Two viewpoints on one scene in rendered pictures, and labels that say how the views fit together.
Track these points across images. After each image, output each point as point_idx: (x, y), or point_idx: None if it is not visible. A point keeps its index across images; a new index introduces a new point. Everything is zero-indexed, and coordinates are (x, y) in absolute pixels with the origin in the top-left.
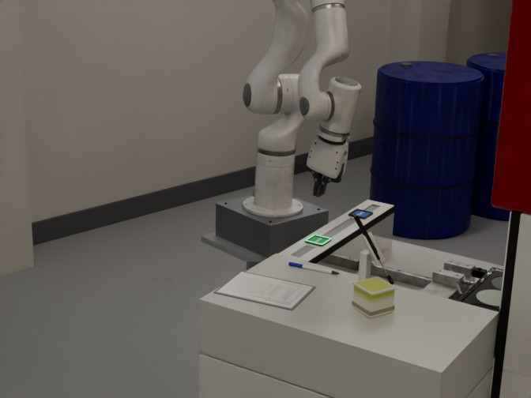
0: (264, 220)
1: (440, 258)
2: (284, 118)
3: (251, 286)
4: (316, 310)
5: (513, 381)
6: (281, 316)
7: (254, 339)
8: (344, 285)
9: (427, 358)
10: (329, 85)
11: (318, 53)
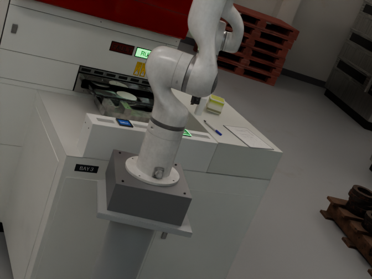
0: (178, 168)
1: (66, 126)
2: (170, 91)
3: (253, 140)
4: (236, 123)
5: None
6: (253, 130)
7: None
8: (208, 118)
9: None
10: (225, 26)
11: (236, 9)
